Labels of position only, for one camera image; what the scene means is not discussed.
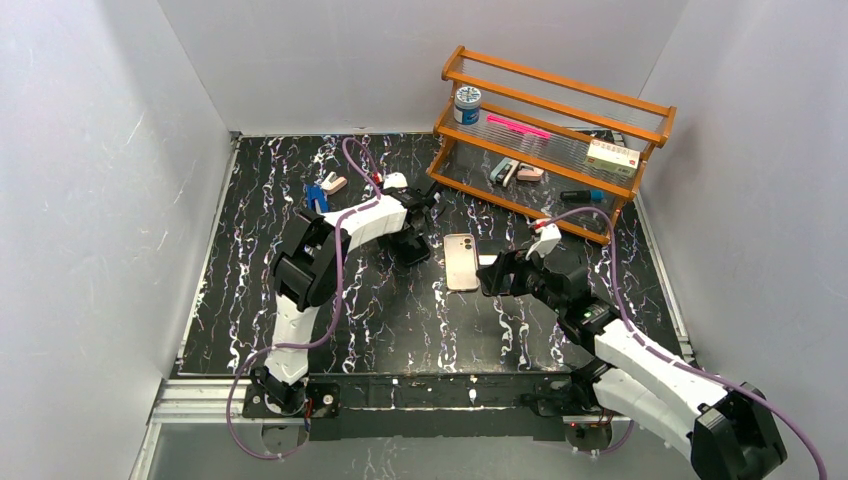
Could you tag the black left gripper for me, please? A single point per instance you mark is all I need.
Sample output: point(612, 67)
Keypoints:
point(411, 238)

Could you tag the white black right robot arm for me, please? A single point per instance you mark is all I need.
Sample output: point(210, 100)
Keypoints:
point(723, 432)

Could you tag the pink pen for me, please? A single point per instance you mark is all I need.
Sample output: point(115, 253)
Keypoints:
point(518, 127)

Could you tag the purple edged smartphone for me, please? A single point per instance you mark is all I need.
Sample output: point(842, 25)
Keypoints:
point(489, 249)

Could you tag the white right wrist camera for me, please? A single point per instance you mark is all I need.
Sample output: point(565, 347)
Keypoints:
point(547, 237)

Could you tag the orange wooden shelf rack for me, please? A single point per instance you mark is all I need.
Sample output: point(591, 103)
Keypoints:
point(573, 112)

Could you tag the beige pink phone case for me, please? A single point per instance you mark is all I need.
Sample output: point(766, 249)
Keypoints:
point(461, 262)

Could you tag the light blue small stapler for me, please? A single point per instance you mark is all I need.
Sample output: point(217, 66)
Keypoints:
point(503, 171)

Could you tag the phone in black case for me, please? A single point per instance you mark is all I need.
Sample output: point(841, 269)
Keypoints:
point(409, 247)

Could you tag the black arm mounting base bar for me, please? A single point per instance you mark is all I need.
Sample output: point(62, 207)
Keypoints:
point(542, 406)

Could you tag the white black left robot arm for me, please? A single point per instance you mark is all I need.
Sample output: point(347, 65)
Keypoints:
point(308, 272)

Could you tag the black blue marker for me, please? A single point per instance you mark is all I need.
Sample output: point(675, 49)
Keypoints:
point(582, 196)

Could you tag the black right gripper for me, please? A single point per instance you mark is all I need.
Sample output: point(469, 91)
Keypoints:
point(510, 275)

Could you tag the white blue labelled jar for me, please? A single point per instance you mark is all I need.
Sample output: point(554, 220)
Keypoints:
point(467, 101)

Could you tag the white red cardboard box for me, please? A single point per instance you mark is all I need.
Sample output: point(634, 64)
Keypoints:
point(612, 158)

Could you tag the small pink white stapler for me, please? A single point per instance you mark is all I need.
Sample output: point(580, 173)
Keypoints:
point(332, 183)

